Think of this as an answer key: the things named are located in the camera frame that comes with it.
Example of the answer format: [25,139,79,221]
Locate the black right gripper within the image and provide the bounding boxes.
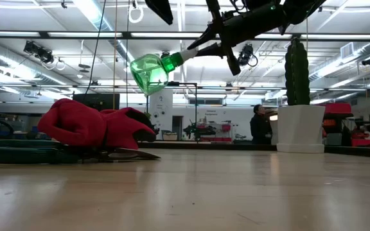
[187,0,285,76]

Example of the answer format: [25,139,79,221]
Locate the green spray bottle white nozzle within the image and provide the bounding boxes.
[129,47,199,97]

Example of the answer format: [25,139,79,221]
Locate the red and black gardening glove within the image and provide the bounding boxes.
[37,98,157,151]

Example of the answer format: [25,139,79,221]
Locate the overhead light bar beam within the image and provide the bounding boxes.
[0,30,370,42]

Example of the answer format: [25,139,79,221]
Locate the green cactus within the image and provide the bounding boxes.
[284,37,312,107]

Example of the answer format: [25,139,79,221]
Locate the black monitor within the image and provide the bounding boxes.
[72,92,121,112]

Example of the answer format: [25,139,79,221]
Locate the white hexagonal plant pot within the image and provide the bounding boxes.
[276,104,326,154]

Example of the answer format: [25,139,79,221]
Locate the red storage bin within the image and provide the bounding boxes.
[320,102,355,118]

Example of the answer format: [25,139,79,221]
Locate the white cable ring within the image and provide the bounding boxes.
[128,0,145,24]

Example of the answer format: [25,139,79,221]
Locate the black hanging cable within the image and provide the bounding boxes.
[84,0,108,96]

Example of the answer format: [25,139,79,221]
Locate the black aluminium table frame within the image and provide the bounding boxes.
[138,140,370,159]

